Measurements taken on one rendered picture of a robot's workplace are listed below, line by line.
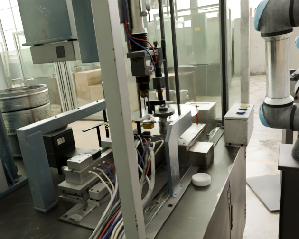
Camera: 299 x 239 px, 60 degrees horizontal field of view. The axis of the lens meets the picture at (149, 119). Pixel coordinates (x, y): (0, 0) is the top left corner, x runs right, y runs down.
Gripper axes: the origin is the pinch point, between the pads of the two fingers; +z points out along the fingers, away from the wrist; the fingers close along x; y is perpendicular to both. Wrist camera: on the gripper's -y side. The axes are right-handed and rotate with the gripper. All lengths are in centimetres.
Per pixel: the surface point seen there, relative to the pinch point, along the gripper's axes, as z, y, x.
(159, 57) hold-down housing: -30, -81, -12
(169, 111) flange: -5, -77, -5
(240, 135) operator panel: 10.4, -45.0, -11.7
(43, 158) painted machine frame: -2, -129, -32
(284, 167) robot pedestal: 17, -41, -37
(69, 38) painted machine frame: -41, -117, 2
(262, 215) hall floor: 91, -5, 27
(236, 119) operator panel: 2.6, -46.4, -10.7
